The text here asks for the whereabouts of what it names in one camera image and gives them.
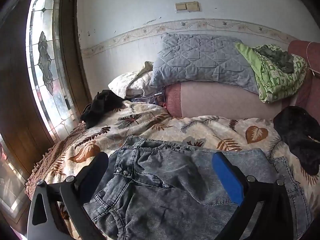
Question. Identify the grey quilted pillow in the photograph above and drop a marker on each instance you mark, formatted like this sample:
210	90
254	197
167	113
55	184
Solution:
200	60

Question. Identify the brown ruffled bedspread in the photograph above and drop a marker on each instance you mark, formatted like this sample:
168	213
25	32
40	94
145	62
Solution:
50	160

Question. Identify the clear plastic package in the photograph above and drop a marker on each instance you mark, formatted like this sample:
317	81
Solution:
150	98

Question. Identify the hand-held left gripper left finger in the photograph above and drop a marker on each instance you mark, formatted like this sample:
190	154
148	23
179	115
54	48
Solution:
96	168

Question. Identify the pink sofa backrest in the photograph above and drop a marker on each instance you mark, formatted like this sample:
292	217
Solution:
225	102

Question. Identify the grey denim pants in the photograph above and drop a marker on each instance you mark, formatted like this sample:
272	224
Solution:
170	170

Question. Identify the leaf print blanket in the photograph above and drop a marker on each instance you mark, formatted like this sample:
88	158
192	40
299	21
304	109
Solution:
200	130

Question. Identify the cream floral pillow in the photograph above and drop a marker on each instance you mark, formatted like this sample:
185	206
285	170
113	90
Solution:
130	82

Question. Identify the green patterned blanket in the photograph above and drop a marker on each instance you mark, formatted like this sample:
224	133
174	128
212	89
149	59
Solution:
275	86

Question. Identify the beige wall switch plate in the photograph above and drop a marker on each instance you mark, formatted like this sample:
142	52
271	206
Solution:
187	7

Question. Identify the tall stained glass window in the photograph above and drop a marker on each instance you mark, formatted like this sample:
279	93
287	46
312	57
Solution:
45	55

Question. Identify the black cloth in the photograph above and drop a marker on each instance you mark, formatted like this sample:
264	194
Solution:
100	107
297	135

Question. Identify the dark grey-green cloth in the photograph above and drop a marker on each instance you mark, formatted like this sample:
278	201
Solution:
277	57

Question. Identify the low stained glass window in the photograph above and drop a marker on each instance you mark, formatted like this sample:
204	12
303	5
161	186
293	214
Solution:
10	180

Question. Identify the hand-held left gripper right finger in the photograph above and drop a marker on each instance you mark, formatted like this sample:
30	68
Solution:
227	177

